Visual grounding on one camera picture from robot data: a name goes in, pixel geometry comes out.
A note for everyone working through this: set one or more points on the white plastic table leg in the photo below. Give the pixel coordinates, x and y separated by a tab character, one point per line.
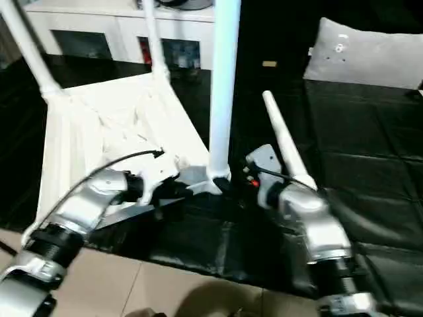
224	82
284	132
155	43
33	56

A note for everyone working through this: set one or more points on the white glass-door cabinet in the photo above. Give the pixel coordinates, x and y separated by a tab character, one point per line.
99	20

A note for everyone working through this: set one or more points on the grey pillow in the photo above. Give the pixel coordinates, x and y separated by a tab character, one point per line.
367	56

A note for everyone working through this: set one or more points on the black mat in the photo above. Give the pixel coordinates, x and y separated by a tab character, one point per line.
363	148

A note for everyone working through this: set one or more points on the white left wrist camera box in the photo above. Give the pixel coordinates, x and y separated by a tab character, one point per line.
158	171

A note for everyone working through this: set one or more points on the brown curtain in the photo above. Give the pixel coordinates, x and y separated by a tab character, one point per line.
11	46

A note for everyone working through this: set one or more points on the black metal table frame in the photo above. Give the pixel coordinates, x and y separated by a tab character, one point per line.
8	248

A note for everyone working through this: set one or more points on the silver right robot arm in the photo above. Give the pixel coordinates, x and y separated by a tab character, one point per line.
324	231

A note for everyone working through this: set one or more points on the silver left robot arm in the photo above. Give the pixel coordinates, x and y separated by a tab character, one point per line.
82	204

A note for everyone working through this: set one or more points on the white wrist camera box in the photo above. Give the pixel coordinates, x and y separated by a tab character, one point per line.
158	171
266	162

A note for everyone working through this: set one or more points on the white plastic table top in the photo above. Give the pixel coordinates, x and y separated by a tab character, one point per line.
82	132

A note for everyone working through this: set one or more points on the black case with gold label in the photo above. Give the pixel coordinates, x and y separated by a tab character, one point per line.
281	36

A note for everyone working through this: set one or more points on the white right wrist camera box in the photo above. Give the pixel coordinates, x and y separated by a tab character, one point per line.
266	162

